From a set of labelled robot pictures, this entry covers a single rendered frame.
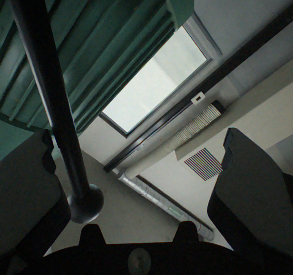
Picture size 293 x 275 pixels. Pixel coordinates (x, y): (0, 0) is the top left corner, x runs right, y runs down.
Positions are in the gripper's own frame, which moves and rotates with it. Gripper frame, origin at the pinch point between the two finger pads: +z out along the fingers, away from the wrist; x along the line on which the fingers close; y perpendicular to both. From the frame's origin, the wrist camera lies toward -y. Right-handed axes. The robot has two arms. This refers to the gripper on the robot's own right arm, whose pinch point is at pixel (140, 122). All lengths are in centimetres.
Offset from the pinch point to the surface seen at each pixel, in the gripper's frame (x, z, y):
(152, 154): 14, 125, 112
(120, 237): -23, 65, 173
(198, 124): 60, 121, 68
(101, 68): -4.0, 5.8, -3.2
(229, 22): 77, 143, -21
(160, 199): 28, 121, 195
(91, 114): -6.9, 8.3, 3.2
